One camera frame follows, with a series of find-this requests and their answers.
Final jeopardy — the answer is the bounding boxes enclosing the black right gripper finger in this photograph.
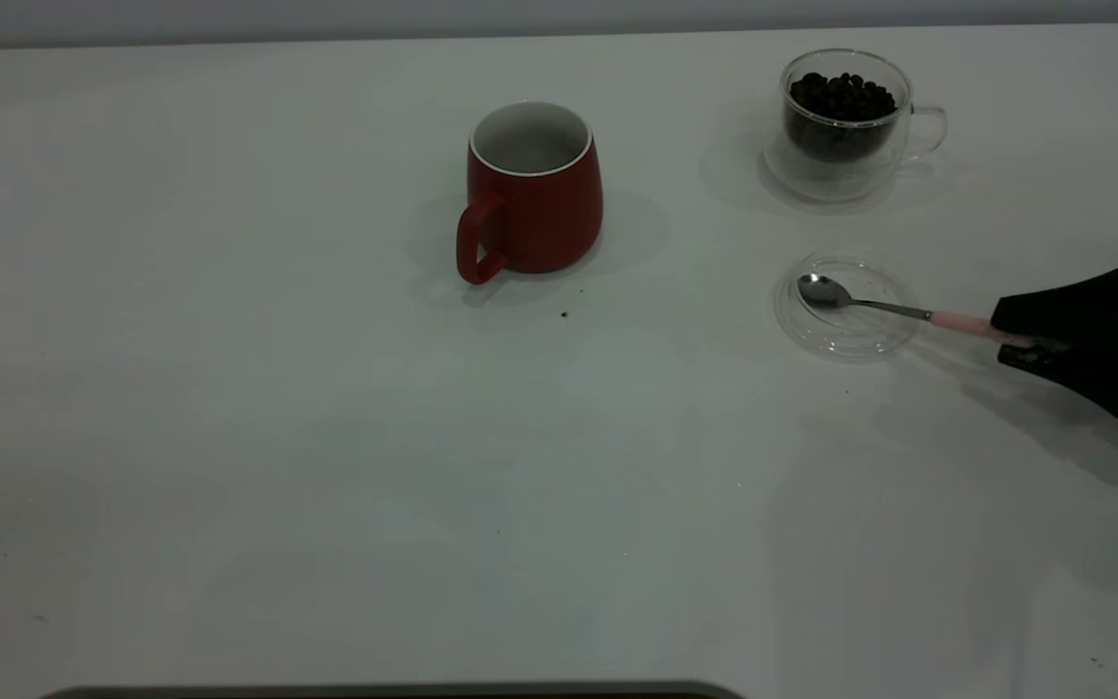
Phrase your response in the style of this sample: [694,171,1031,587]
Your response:
[990,259,1118,343]
[997,340,1118,421]

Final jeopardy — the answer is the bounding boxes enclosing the metal spoon pink handle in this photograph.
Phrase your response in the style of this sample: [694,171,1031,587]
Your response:
[796,272,1037,349]

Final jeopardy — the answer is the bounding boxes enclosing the clear glass saucer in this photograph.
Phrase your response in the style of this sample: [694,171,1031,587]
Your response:
[773,250,922,363]

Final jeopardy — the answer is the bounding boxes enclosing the red ceramic mug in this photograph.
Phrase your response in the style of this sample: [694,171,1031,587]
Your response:
[454,100,606,287]

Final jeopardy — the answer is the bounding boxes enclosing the dark coffee beans pile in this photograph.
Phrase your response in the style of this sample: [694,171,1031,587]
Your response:
[788,72,899,164]

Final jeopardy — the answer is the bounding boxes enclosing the clear glass handled cup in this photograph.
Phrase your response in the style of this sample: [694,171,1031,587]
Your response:
[762,48,949,204]

